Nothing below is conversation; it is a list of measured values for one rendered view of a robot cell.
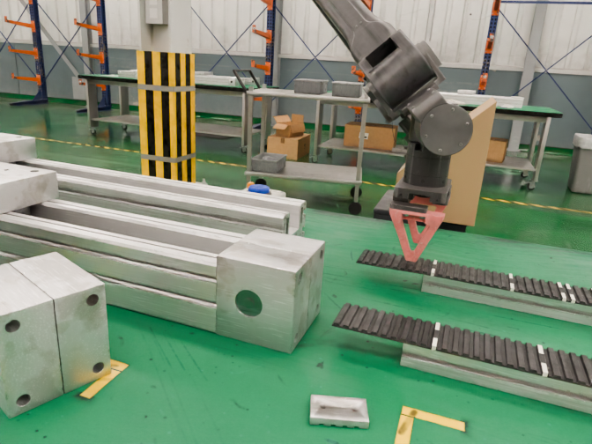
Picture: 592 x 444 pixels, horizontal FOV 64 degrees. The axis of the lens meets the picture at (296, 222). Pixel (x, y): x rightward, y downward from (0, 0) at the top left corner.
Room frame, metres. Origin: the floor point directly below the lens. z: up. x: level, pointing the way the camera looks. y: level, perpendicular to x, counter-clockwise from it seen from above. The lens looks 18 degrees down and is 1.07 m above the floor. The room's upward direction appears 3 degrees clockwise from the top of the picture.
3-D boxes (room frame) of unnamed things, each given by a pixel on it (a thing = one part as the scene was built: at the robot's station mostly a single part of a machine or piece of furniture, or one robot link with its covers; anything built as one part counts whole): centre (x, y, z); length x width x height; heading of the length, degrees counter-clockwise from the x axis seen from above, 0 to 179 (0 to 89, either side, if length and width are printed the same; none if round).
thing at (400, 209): (0.61, -0.16, 0.88); 0.07 x 0.07 x 0.09; 70
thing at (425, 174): (0.63, -0.17, 0.95); 0.10 x 0.07 x 0.07; 160
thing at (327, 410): (0.35, -0.05, 0.78); 0.05 x 0.03 x 0.01; 88
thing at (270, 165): (3.83, -0.01, 0.50); 1.03 x 0.55 x 1.01; 83
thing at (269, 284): (0.51, 0.02, 0.83); 0.12 x 0.09 x 0.10; 161
